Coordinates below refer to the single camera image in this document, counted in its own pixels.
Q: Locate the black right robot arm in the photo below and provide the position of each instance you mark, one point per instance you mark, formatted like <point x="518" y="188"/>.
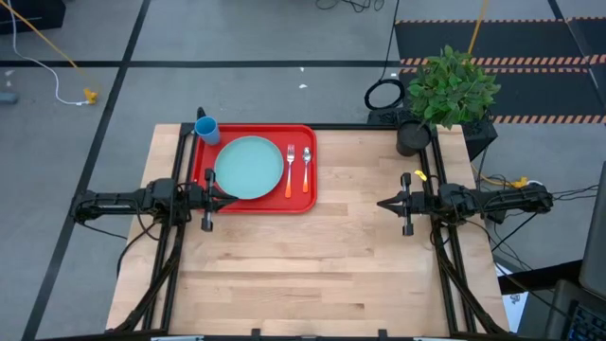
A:
<point x="511" y="202"/>

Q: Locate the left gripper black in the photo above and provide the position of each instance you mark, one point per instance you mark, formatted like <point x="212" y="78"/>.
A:
<point x="207" y="199"/>

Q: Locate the small grey floor object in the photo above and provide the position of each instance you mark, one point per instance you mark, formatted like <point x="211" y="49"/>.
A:
<point x="7" y="98"/>

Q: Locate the black metal table frame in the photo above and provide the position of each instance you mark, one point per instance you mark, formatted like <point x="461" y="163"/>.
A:
<point x="355" y="127"/>

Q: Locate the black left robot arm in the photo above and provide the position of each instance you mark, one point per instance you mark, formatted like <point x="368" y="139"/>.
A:
<point x="118" y="201"/>

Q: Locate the red plastic tray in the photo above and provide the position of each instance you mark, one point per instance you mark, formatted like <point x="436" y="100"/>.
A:
<point x="298" y="202"/>

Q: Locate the black box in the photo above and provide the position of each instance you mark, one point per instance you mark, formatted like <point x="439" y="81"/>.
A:
<point x="28" y="14"/>

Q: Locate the white paper sheet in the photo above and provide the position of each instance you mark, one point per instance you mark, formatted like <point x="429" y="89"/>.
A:
<point x="516" y="308"/>

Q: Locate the black camera post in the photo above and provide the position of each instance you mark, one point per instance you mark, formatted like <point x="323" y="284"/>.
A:
<point x="201" y="112"/>

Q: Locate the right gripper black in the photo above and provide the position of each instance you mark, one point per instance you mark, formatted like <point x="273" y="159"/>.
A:
<point x="408" y="203"/>

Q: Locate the black hazard-striped floor mat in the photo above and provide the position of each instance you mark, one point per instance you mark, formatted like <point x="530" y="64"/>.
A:
<point x="544" y="95"/>
<point x="473" y="40"/>

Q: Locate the black board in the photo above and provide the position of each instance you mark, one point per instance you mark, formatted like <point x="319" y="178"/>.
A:
<point x="540" y="279"/>

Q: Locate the black plant pot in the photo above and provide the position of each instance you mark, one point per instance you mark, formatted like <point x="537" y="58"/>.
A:
<point x="413" y="138"/>

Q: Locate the teal round plate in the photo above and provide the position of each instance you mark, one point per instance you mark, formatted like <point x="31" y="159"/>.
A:
<point x="248" y="168"/>

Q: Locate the green leafy plant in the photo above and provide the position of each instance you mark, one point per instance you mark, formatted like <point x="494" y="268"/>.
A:
<point x="450" y="90"/>

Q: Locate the grey monitor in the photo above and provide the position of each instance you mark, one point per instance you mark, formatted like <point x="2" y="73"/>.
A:
<point x="595" y="237"/>

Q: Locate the blue plastic cup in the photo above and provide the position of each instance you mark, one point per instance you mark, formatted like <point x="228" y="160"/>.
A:
<point x="207" y="130"/>

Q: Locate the yellow tag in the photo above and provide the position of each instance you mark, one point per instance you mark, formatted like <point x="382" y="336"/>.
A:
<point x="420" y="175"/>

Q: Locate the dark laptop keyboard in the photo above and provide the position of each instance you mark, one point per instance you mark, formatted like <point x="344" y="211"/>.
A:
<point x="582" y="317"/>

